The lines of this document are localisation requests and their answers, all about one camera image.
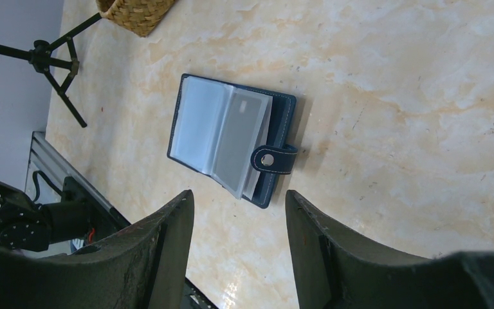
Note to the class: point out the navy blue card holder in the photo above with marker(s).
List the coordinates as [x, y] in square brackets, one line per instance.
[198, 119]

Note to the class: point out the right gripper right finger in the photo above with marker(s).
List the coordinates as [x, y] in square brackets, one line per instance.
[337, 267]

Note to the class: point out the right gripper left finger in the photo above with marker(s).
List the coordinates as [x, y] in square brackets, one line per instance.
[140, 266]

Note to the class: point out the grey microphone on tripod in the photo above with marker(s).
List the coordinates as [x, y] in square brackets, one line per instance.
[40, 57]

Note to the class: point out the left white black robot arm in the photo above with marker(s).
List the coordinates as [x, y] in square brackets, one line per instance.
[34, 227]

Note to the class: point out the woven brown divided tray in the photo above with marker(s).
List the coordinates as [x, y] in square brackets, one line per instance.
[137, 16]

